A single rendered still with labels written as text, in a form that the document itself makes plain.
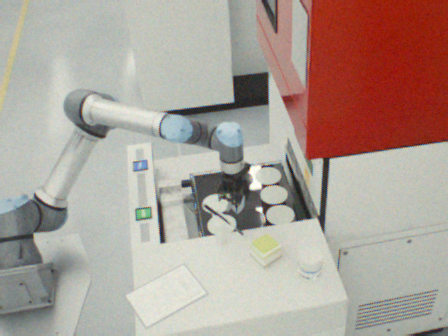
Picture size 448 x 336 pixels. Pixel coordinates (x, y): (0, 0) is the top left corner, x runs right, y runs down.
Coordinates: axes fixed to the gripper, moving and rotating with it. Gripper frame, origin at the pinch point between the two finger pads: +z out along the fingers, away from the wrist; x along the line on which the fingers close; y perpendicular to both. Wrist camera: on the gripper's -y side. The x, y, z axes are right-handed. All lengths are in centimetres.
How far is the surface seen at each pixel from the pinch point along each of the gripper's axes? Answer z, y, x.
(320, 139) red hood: -30.9, -5.3, 26.0
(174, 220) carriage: 11.2, 1.6, -24.0
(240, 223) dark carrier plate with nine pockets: 9.3, -1.8, -0.1
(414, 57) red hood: -56, -18, 49
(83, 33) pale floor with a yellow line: 99, -262, -240
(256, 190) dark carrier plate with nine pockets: 9.2, -19.5, 0.2
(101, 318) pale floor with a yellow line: 99, -2, -77
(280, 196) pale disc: 9.2, -18.8, 9.7
